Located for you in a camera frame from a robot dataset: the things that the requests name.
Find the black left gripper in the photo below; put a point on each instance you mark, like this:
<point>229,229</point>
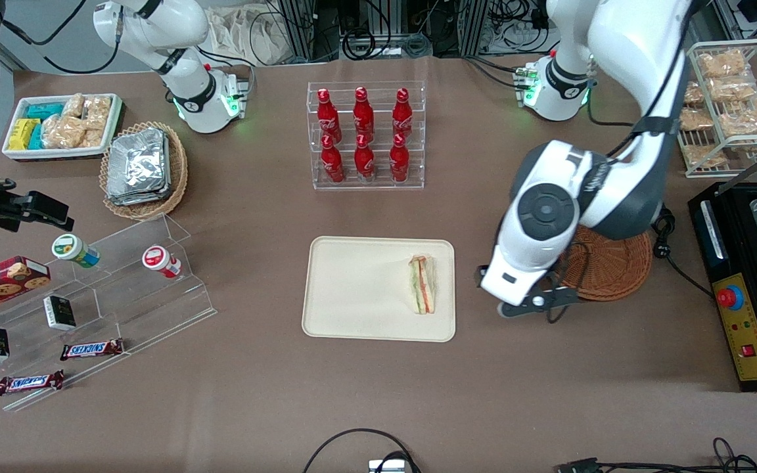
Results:
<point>480,273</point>

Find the plastic triangle sandwich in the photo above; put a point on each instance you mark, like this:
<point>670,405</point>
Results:
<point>422,286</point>

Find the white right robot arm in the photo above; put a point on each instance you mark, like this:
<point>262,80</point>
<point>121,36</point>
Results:
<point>168,33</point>

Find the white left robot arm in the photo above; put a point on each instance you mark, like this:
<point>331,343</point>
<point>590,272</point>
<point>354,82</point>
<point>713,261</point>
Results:
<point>635,52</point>

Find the round brown wicker basket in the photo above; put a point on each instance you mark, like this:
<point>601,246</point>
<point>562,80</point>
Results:
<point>615,269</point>

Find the oval light wicker basket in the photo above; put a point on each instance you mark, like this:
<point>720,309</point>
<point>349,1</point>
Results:
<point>178,171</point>

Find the cream plastic serving tray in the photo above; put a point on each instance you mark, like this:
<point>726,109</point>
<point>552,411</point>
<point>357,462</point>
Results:
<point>359,289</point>

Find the green lid yogurt cup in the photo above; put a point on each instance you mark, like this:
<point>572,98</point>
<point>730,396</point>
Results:
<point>71,248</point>

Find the white plastic snack bin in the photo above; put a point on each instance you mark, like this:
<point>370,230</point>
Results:
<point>17,154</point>

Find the teal snack packet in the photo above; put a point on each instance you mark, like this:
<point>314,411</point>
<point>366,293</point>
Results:
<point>37,138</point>
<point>45,110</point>

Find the bagged rice cracker pack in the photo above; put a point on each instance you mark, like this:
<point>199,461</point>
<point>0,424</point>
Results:
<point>73,105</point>
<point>63,131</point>
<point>98,112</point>
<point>94,138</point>

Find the yellow snack packet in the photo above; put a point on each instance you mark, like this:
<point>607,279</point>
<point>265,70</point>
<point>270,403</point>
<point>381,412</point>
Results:
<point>22,133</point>

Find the silver foil packet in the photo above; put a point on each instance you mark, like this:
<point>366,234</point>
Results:
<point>138,197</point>
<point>137,161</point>

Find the red lid yogurt cup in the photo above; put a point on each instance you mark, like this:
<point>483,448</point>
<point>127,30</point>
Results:
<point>157,258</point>

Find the clear acrylic stepped stand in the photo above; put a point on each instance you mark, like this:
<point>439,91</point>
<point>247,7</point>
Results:
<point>155,309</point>

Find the snickers chocolate bar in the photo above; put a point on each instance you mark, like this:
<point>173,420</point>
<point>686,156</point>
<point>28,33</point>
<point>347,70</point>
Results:
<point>30,382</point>
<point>91,349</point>

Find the red emergency stop button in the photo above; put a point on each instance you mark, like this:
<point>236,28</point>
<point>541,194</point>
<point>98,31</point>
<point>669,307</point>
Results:
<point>730,297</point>

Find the bagged fried snack pack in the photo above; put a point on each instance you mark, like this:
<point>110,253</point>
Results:
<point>722,64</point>
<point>695,94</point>
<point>746,119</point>
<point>732,90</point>
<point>704,156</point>
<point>696,119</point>

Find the red cola bottle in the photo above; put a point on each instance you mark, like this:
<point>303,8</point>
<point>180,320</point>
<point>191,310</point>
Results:
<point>399,163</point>
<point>328,118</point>
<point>332,164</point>
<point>402,115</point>
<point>365,163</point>
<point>363,115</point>

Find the clear acrylic bottle rack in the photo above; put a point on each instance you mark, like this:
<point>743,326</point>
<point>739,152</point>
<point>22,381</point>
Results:
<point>378,184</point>

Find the small silver device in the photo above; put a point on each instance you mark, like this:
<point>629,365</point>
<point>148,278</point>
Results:
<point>388,467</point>

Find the white cloth bag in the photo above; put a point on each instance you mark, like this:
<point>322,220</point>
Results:
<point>247,33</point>

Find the aluminium frame post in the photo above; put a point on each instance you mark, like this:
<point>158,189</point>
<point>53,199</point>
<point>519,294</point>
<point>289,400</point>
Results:
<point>472,26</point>
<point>296,26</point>

